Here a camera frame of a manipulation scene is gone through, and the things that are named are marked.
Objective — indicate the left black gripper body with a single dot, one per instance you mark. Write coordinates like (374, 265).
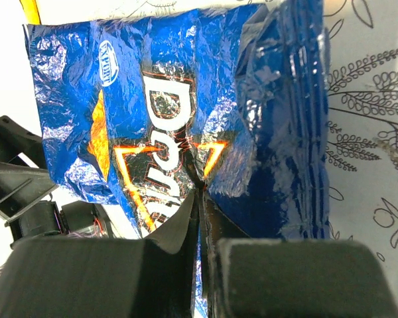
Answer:
(75, 220)

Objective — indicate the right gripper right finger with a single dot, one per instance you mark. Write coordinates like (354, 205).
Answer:
(262, 277)

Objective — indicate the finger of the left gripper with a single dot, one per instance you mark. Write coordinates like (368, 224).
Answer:
(24, 178)

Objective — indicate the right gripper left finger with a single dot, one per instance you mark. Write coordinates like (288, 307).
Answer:
(105, 277)

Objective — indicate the blue Doritos chip bag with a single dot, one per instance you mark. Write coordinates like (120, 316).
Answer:
(228, 103)

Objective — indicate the yellow snack packet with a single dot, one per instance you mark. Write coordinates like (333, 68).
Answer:
(31, 12)

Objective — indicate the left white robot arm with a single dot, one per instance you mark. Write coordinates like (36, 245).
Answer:
(27, 209)

